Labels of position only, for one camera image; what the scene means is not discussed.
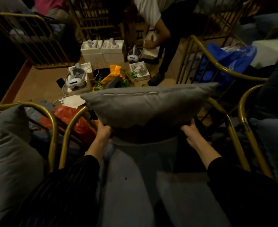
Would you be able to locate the person's right hand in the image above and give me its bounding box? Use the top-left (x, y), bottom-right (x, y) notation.
top-left (180, 118), bottom-right (205, 150)

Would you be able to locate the person's left hand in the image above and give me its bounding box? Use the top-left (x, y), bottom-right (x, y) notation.
top-left (92, 121), bottom-right (113, 150)

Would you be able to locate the grey square cushion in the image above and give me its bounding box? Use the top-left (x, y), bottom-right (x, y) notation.
top-left (0, 105), bottom-right (44, 227)
top-left (80, 82), bottom-right (219, 130)

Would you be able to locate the person's left forearm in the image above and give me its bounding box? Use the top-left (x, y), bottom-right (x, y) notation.
top-left (2, 142), bottom-right (104, 227)

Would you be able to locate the person's right forearm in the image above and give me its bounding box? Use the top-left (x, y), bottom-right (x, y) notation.
top-left (194, 138), bottom-right (278, 227)

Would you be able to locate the light grey cushion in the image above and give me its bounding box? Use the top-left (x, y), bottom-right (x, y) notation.
top-left (0, 0), bottom-right (30, 13)

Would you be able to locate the red plastic bag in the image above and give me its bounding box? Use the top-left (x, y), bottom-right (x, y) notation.
top-left (39, 105), bottom-right (98, 145)

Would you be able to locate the white headset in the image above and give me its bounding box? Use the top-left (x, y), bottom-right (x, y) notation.
top-left (65, 63), bottom-right (87, 90)
top-left (127, 44), bottom-right (142, 63)

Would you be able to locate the black pouch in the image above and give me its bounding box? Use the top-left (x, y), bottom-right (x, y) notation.
top-left (93, 68), bottom-right (111, 82)

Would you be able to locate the blue-grey fabric bundle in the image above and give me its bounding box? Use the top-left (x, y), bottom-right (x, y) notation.
top-left (25, 100), bottom-right (84, 155)

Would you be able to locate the open white headset box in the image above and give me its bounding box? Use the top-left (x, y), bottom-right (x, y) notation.
top-left (67, 62), bottom-right (94, 93)

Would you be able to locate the small white box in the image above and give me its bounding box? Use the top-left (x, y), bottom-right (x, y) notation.
top-left (129, 61), bottom-right (151, 82)

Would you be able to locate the blue plastic bag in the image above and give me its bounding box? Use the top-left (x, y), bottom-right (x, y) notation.
top-left (195, 43), bottom-right (258, 87)

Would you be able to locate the black clothing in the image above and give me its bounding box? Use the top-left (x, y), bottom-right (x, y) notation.
top-left (243, 65), bottom-right (275, 79)

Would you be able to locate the white paper bag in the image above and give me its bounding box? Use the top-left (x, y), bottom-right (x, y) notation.
top-left (141, 33), bottom-right (161, 60)

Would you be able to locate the white plastic bag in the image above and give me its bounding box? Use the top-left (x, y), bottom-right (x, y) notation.
top-left (220, 41), bottom-right (247, 53)

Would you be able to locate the large white box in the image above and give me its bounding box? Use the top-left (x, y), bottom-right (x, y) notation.
top-left (250, 39), bottom-right (278, 69)

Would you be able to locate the gold frame blue sofa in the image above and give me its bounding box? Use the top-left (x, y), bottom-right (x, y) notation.
top-left (195, 0), bottom-right (278, 45)

